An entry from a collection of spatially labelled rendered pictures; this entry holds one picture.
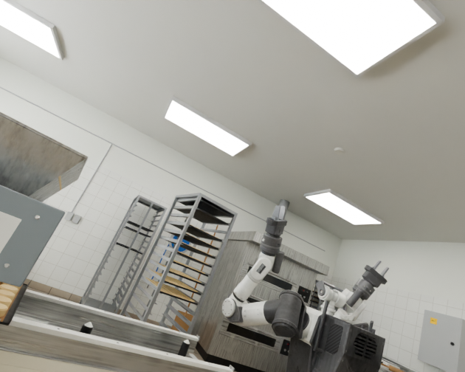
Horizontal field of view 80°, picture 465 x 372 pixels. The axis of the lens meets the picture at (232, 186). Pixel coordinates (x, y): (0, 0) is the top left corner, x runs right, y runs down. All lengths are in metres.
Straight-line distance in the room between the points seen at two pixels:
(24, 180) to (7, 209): 0.14
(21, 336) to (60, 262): 4.32
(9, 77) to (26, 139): 5.19
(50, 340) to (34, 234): 0.35
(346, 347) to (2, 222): 1.06
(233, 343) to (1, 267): 4.30
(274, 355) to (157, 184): 3.48
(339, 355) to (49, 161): 1.07
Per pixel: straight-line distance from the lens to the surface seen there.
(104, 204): 5.18
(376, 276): 1.69
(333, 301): 1.37
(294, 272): 5.11
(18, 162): 0.80
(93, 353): 0.96
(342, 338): 1.18
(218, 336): 4.67
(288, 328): 1.15
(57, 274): 5.25
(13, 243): 0.68
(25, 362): 0.95
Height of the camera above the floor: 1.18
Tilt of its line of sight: 18 degrees up
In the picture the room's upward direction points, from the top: 22 degrees clockwise
